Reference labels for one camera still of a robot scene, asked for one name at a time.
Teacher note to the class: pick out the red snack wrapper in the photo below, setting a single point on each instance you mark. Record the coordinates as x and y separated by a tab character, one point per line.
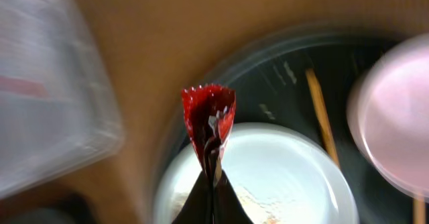
209	113

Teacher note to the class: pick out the pink bowl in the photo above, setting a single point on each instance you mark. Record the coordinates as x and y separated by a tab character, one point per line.
387	115

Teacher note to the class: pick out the black rectangular tray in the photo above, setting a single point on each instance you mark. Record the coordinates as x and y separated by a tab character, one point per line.
71	210

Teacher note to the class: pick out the grey plate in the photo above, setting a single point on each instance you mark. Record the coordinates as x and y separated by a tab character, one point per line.
271	162

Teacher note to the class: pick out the peanut shells and rice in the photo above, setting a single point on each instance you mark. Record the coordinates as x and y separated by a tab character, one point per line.
259	211

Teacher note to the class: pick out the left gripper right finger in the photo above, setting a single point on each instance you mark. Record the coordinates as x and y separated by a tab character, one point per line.
226	207

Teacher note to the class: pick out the round black tray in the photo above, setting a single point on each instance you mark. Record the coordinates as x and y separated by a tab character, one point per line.
269	79

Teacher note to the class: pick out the wooden chopstick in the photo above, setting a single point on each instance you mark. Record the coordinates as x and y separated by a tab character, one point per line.
322	115
419	211

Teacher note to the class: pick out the clear plastic bin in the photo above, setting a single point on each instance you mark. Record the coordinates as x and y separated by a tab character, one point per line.
58	109

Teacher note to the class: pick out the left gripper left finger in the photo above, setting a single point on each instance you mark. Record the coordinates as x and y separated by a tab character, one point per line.
198	206

